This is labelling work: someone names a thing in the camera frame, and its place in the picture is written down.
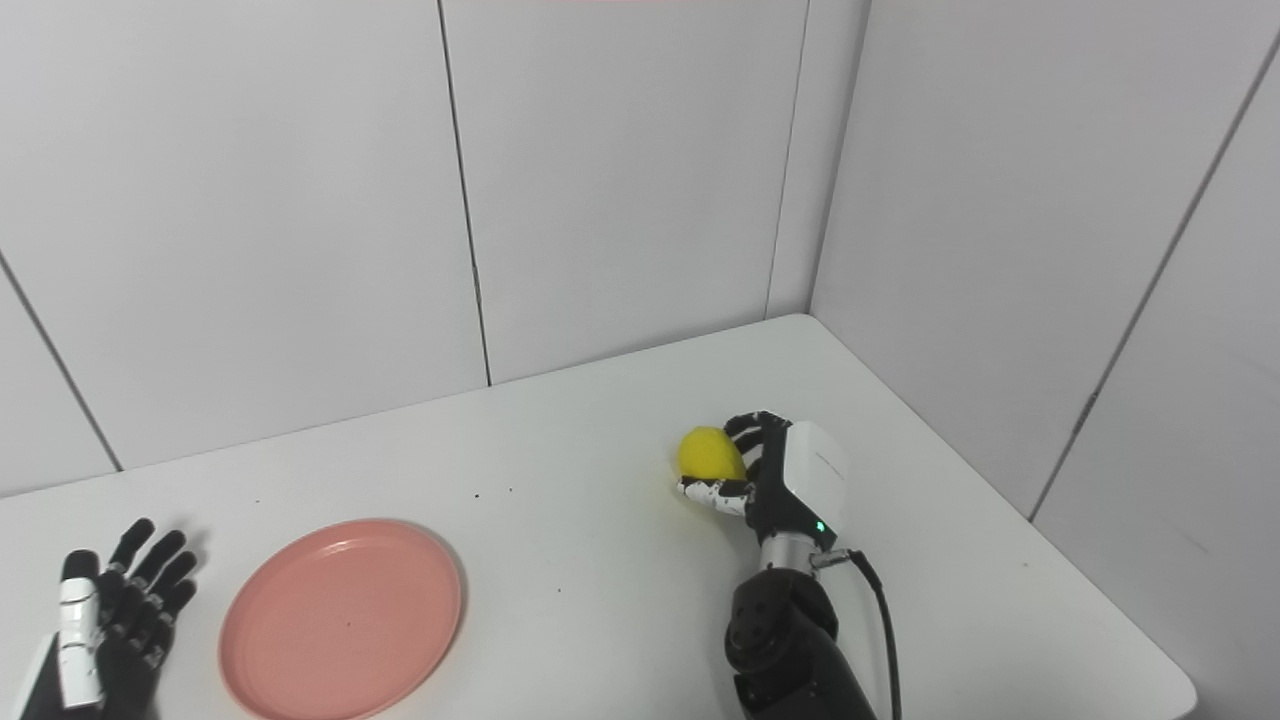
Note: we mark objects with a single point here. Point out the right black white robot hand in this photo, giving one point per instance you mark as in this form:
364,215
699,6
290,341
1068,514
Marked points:
790,480

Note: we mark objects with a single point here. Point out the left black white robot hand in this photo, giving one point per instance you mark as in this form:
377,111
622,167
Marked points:
105,630

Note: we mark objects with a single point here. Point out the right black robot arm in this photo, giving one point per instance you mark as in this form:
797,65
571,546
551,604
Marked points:
790,640

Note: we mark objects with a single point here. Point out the yellow lemon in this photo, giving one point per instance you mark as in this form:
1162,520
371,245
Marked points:
710,455

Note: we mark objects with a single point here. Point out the pink round plate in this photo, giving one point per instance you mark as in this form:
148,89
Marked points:
341,618

